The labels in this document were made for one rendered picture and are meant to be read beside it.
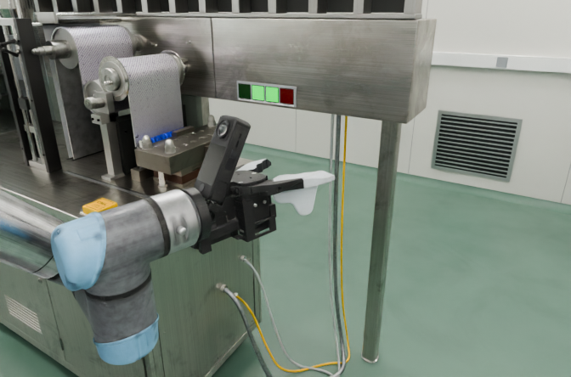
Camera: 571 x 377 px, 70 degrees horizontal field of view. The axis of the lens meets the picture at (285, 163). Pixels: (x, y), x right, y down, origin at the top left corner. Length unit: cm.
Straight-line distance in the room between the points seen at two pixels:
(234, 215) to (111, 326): 20
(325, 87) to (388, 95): 21
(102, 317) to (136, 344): 5
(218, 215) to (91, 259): 17
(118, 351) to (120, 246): 14
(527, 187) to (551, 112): 62
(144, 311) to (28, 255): 16
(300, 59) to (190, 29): 48
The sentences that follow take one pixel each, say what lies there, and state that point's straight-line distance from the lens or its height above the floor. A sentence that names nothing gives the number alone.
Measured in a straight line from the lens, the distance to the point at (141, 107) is 150.
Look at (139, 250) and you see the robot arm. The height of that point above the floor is 122.
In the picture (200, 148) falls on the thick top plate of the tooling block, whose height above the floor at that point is 102.
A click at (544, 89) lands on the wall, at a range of 359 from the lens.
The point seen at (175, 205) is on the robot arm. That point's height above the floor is 125.
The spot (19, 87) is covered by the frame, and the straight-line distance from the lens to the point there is 177.
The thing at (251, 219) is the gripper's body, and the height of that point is 120.
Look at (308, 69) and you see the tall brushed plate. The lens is 139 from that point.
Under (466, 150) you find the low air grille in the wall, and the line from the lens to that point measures 372.
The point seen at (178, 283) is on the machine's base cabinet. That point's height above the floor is 62.
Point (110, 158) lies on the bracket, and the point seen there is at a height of 98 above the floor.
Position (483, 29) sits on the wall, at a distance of 357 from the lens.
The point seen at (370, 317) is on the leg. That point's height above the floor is 24.
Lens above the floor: 147
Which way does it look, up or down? 21 degrees down
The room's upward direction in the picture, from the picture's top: straight up
